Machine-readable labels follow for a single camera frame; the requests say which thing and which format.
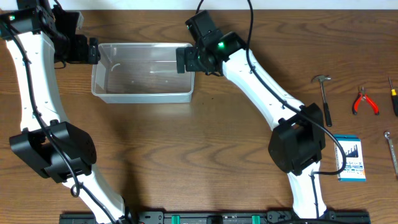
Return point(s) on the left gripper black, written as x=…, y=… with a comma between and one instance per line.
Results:
x=93, y=50

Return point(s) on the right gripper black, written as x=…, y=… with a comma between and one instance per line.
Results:
x=190, y=53

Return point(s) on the clear plastic container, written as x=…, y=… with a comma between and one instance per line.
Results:
x=131, y=73

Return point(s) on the small claw hammer black handle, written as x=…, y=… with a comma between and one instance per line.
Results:
x=321, y=79

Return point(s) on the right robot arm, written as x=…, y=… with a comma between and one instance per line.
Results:
x=297, y=137

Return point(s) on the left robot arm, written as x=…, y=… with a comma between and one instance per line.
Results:
x=41, y=39

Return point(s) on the blue white screwdriver set box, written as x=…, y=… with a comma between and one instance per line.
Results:
x=354, y=170

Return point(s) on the yellow black screwdriver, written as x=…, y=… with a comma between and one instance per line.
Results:
x=394, y=97

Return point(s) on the silver metal wrench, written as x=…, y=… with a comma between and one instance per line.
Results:
x=392, y=150

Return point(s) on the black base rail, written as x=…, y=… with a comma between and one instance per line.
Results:
x=274, y=216

